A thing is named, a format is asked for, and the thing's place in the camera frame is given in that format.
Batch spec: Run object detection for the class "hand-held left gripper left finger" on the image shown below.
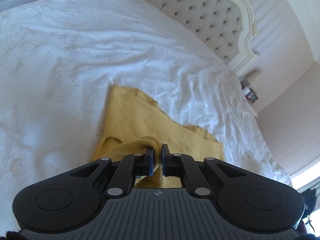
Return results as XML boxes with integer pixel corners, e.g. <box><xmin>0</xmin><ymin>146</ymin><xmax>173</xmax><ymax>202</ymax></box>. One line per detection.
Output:
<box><xmin>69</xmin><ymin>147</ymin><xmax>155</xmax><ymax>198</ymax></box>

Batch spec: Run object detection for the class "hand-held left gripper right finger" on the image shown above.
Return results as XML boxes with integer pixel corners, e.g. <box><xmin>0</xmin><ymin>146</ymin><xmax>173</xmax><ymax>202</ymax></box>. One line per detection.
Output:
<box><xmin>161</xmin><ymin>144</ymin><xmax>248</xmax><ymax>197</ymax></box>

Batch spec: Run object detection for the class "yellow knit sweater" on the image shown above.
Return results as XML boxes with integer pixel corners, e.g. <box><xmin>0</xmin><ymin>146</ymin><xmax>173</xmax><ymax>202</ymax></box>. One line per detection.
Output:
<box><xmin>91</xmin><ymin>84</ymin><xmax>225</xmax><ymax>189</ymax></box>

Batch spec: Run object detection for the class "cream nightstand with white speaker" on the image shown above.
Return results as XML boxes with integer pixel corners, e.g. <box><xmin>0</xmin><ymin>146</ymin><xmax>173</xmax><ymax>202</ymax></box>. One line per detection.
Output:
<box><xmin>239</xmin><ymin>79</ymin><xmax>258</xmax><ymax>117</ymax></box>

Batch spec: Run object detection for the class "bed with white bedspread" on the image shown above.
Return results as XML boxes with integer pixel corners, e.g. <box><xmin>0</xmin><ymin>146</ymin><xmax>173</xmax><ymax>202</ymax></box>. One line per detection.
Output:
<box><xmin>0</xmin><ymin>0</ymin><xmax>293</xmax><ymax>232</ymax></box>

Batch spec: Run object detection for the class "dark object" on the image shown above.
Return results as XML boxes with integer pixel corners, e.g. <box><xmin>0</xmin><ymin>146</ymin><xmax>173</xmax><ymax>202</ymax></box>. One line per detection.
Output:
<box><xmin>299</xmin><ymin>187</ymin><xmax>319</xmax><ymax>233</ymax></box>

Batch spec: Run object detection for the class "cream tufted headboard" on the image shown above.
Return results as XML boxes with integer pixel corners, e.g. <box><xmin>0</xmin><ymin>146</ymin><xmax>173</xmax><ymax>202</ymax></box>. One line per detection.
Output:
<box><xmin>120</xmin><ymin>0</ymin><xmax>259</xmax><ymax>73</ymax></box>

